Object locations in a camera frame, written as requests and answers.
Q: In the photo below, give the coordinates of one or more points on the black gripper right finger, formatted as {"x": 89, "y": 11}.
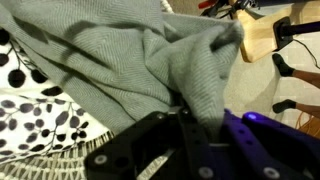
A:
{"x": 246, "y": 146}

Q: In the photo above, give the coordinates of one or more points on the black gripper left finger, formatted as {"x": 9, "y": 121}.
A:
{"x": 133, "y": 140}

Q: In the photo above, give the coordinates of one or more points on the light grey fleece blanket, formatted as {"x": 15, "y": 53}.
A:
{"x": 116, "y": 60}

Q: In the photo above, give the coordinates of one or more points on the bare leg with black sock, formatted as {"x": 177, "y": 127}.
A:
{"x": 283, "y": 66}
{"x": 283, "y": 106}

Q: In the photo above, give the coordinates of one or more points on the black white spotted cloth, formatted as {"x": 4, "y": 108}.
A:
{"x": 33, "y": 93}

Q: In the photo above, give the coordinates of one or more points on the light wooden table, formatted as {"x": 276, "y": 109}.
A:
{"x": 260, "y": 36}

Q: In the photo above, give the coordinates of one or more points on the black pole stand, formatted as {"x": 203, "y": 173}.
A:
{"x": 283, "y": 33}

